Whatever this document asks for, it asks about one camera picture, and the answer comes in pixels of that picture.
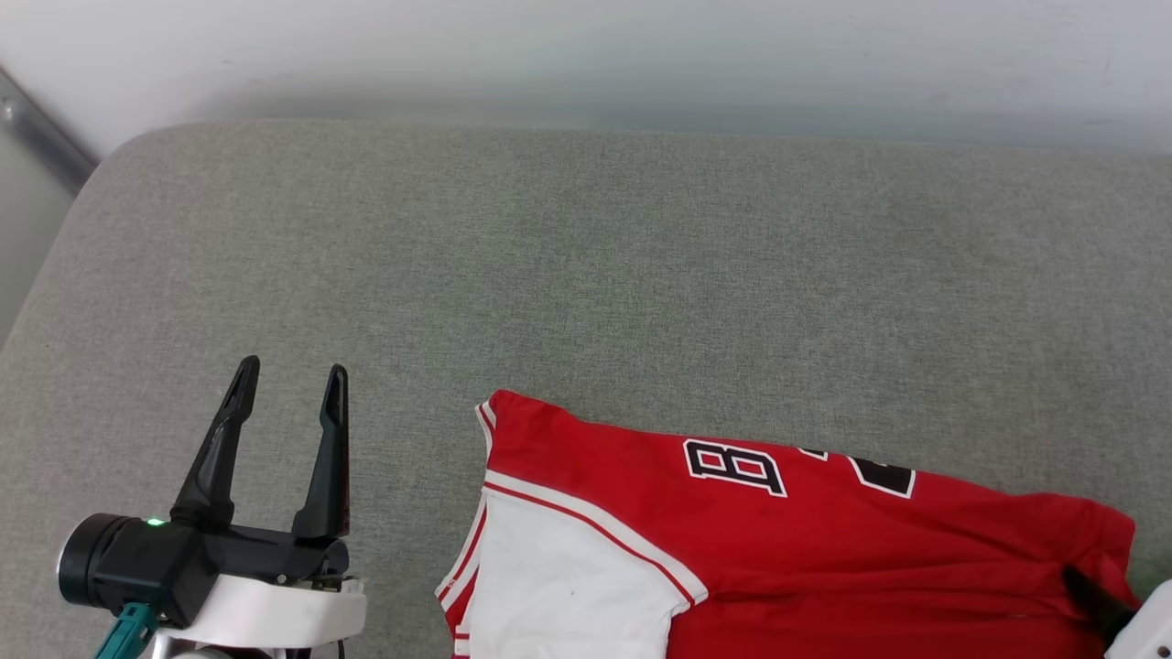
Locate teal cable connector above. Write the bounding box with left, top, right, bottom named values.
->
left=93, top=602, right=158, bottom=659

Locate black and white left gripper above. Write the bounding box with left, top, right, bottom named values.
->
left=57, top=355, right=368, bottom=655

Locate grey fabric sofa cushion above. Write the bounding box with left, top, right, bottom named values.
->
left=0, top=119, right=1172, bottom=659

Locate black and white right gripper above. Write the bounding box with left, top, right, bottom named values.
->
left=1062, top=565, right=1172, bottom=659

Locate grey metal rail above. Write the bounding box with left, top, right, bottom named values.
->
left=0, top=66, right=100, bottom=198

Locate red and white jersey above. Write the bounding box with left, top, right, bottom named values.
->
left=435, top=389, right=1141, bottom=659

